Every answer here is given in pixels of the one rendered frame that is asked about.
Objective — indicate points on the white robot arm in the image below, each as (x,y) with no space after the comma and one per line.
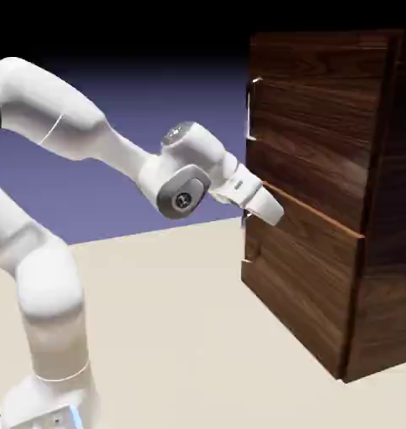
(72,117)

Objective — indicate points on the dark wood cabinet door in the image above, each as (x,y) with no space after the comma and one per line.
(306,285)
(316,134)

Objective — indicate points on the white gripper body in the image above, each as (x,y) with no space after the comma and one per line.
(267,202)

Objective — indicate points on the dark wood cabinet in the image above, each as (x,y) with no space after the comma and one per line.
(383,201)

